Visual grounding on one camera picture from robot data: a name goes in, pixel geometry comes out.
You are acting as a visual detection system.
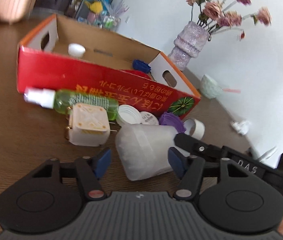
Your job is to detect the white tape roll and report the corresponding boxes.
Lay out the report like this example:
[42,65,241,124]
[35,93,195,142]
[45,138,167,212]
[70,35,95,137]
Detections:
[183,118,205,140]

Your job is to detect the purple ridged cap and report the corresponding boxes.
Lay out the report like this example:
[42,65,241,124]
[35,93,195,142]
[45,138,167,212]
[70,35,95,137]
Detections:
[159,112,186,133]

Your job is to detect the white power adapter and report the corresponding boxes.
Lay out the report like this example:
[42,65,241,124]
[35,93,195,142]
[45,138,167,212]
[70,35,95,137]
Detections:
[65,103,111,147]

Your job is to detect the white round labelled disc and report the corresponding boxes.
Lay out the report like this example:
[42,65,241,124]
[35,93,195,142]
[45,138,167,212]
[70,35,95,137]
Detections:
[140,111,160,125]

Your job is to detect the white ridged lid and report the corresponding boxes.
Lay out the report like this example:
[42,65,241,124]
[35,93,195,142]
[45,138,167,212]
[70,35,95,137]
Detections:
[116,105,142,126]

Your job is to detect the green spray bottle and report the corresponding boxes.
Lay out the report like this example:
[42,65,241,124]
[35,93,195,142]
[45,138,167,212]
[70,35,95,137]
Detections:
[24,88,119,121]

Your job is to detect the blue ridged cap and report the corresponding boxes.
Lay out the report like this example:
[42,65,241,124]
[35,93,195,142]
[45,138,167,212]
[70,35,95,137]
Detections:
[132,60,151,74]

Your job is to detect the white red brush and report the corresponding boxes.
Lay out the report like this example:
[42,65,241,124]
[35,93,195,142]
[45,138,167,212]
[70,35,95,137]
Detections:
[124,70,152,80]

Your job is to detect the white ramekin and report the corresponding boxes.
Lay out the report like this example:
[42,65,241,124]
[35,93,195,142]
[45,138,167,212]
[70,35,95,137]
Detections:
[68,43,86,58]

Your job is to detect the small white spray bottle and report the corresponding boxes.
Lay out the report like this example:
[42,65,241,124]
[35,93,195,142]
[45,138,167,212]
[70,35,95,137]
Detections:
[257,146,278,163]

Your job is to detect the crumpled white tissue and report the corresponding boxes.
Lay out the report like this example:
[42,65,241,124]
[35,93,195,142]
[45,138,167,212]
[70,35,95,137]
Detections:
[230,120,251,135]

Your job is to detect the pale green bowl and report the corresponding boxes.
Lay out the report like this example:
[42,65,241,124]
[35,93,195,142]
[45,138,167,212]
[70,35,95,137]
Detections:
[200,74,223,99]

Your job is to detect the pink spoon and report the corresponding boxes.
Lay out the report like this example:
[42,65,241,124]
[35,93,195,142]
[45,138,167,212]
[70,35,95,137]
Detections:
[222,88,241,93]

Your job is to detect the purple textured vase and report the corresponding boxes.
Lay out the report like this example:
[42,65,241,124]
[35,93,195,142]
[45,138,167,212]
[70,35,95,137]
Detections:
[168,21,210,72]

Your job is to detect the red cardboard box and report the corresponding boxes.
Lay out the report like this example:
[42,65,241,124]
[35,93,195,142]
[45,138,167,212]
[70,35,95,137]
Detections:
[16,15,201,118]

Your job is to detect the dried pink roses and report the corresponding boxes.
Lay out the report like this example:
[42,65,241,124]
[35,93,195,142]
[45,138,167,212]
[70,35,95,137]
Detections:
[186,0,272,41]

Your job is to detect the cart with clutter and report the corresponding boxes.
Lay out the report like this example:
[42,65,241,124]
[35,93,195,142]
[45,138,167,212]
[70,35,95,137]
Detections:
[75,0,129,32]

